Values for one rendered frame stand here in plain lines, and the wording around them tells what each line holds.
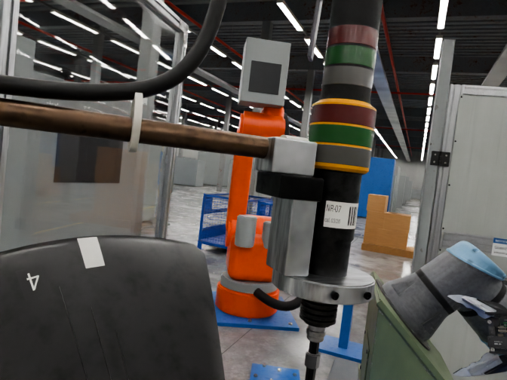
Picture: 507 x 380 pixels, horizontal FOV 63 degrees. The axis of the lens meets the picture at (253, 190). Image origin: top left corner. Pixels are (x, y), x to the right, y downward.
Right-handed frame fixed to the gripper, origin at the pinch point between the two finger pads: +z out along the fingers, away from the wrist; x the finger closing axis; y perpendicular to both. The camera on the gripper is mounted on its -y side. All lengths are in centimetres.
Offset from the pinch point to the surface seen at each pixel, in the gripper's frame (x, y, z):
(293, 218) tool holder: 0, 74, -16
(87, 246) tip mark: 1, 77, 5
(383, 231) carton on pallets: -275, -727, 364
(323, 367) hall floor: 10, -210, 168
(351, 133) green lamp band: -5, 73, -19
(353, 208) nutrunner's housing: -1, 71, -18
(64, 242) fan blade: 1, 79, 5
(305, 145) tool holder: -4, 75, -17
